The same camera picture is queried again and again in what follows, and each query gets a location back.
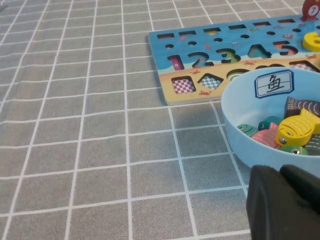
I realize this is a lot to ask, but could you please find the dark brown wooden fish piece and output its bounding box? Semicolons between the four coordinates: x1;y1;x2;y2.
283;96;320;120

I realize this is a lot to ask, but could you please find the colourful wooden number puzzle board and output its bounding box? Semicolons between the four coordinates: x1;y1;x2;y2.
148;13;320;106

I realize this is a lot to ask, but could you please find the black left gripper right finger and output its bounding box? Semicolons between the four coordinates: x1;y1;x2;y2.
279;163;320;215

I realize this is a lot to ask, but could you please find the bright green wooden fish piece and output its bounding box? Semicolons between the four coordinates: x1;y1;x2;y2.
277;145;309;157

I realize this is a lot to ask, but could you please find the dark grey wooden fish piece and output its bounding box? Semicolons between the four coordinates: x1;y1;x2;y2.
303;134;320;152

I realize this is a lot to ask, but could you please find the teal green wooden fish piece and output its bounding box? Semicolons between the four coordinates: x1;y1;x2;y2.
236;123;260;139

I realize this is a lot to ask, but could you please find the yellow wooden fish piece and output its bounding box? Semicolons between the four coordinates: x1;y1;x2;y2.
275;108;320;147

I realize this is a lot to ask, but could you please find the light blue plastic bowl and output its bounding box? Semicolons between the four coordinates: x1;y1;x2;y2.
220;66;320;171

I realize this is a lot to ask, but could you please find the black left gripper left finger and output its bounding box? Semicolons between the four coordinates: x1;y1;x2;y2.
245;164;320;240

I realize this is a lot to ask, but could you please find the yellow wooden number six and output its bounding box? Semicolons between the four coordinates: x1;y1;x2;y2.
301;31;320;53

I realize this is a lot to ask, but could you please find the teal blue wooden fish piece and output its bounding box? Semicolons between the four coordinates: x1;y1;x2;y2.
257;115;284;131

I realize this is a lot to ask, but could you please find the grey checked tablecloth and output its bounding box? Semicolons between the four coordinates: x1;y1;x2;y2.
0;0;320;240

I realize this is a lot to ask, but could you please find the red wooden fish piece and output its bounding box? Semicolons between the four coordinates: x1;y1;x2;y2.
299;0;320;22

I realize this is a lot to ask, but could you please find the pink wooden fish piece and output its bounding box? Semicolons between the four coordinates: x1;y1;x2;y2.
251;122;282;150

